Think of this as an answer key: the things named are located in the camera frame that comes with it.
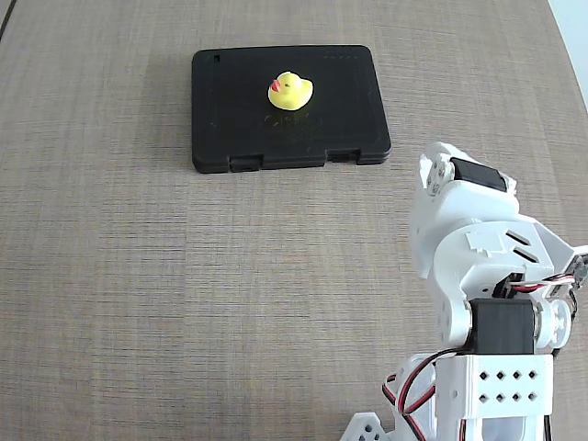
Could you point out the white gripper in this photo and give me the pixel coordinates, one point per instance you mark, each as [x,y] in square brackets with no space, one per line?
[452,198]

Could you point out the yellow rubber duck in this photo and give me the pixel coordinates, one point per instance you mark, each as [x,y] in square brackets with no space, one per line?
[289,94]

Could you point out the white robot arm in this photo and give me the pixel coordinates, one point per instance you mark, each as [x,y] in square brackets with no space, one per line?
[496,390]

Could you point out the black plastic case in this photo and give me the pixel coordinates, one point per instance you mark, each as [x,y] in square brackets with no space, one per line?
[239,128]

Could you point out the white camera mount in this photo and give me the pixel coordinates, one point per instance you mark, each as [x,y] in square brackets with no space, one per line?
[558,248]

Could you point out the small camera circuit board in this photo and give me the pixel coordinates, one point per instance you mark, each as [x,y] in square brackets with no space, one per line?
[580,271]

